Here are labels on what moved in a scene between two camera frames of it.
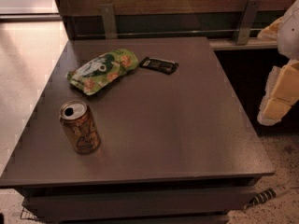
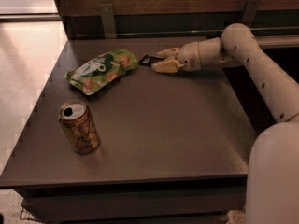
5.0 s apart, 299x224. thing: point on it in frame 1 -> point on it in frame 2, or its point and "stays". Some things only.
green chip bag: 92,75 stays
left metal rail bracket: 108,21 stays
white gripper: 290,35 -> 188,56
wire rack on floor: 27,215 stays
